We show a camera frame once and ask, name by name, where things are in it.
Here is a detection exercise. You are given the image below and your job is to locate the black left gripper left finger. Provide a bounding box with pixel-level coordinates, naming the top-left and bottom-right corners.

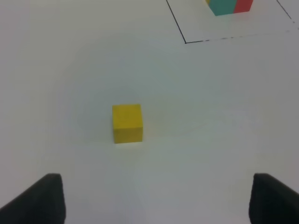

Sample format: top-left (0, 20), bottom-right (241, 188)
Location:
top-left (0, 173), bottom-right (66, 224)

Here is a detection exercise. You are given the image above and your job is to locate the template green cube block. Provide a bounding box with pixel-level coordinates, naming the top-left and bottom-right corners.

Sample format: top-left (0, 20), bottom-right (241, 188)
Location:
top-left (208, 0), bottom-right (237, 16)

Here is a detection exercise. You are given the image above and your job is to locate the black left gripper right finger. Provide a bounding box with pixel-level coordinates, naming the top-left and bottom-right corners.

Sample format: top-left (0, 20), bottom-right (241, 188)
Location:
top-left (249, 173), bottom-right (299, 224)

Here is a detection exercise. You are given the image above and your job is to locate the template red cube block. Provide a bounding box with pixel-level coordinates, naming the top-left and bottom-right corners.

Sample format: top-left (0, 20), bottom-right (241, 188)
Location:
top-left (234, 0), bottom-right (253, 14)

